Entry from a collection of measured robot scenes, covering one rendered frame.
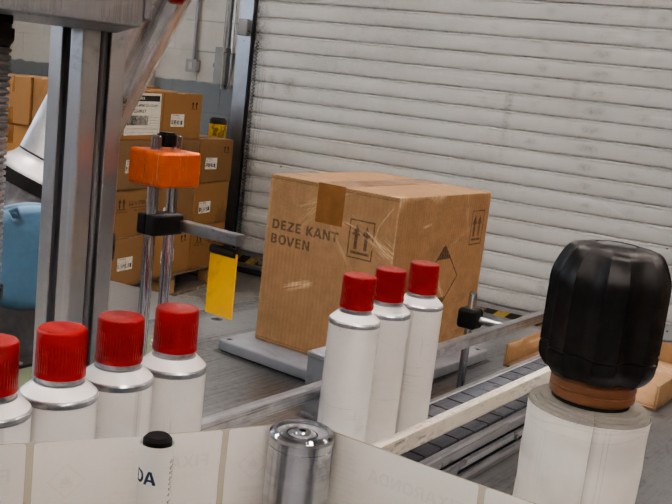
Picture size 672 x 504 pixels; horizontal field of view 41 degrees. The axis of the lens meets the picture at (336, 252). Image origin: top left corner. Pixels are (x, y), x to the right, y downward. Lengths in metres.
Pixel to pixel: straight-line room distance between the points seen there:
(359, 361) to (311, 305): 0.51
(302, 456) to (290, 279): 0.90
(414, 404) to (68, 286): 0.41
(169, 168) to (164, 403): 0.19
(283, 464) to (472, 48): 4.77
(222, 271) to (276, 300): 0.68
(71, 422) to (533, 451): 0.31
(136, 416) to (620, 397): 0.34
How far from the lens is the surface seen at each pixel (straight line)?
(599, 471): 0.64
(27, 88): 4.86
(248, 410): 0.84
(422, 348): 0.98
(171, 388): 0.68
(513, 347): 1.58
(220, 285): 0.74
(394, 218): 1.28
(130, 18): 0.62
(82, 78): 0.76
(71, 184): 0.77
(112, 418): 0.66
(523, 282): 5.16
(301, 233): 1.37
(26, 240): 0.93
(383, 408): 0.94
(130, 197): 4.65
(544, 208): 5.08
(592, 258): 0.61
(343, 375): 0.88
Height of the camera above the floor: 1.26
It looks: 10 degrees down
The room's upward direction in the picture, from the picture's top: 7 degrees clockwise
